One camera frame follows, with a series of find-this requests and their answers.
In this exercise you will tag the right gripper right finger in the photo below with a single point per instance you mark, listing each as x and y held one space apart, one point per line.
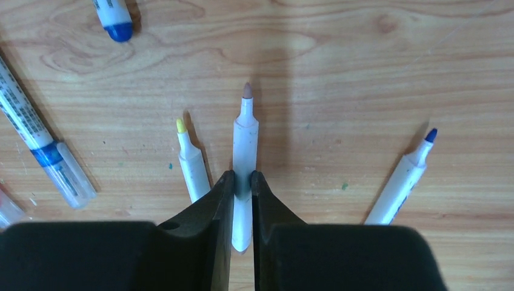
290 254

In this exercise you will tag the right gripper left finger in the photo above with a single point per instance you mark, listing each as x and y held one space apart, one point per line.
190 251

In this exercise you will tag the yellow tip pen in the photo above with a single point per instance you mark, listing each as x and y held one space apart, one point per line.
192 164

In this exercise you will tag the white pen brown cap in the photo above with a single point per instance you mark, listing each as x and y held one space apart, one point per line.
244 156

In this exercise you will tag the blue cap marker pen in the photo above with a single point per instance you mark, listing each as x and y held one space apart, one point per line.
52 155

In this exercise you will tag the green cap marker pen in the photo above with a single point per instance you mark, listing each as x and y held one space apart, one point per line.
115 18

